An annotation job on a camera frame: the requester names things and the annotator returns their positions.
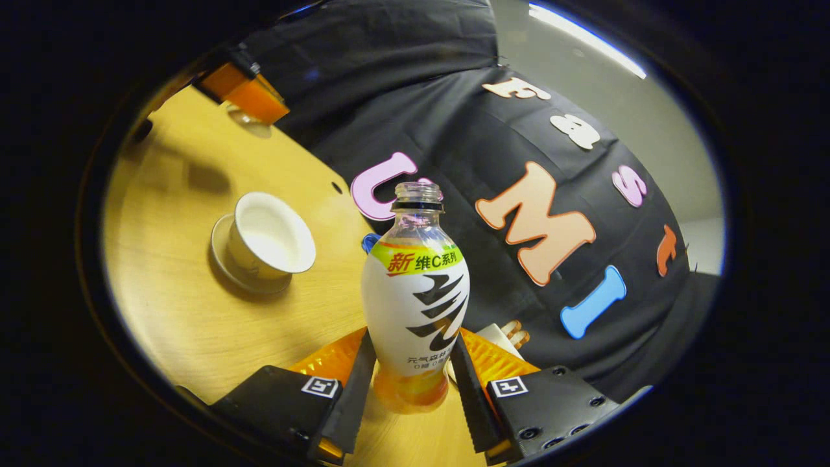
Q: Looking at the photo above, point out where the white toaster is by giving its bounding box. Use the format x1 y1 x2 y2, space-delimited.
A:
446 323 523 385

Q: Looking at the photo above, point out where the white label water bottle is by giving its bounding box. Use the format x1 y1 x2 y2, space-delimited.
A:
361 182 470 414

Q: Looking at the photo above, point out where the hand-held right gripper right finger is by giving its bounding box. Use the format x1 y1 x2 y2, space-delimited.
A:
451 328 620 465

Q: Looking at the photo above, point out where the cream teacup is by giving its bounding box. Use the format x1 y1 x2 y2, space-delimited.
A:
227 191 317 281

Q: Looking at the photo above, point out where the black backdrop cloth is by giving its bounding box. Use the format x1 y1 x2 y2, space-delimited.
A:
237 0 722 403

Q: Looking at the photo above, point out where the cream saucer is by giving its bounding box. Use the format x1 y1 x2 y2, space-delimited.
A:
209 214 294 296

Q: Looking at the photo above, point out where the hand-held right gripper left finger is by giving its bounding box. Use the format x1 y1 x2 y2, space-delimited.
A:
211 328 377 465

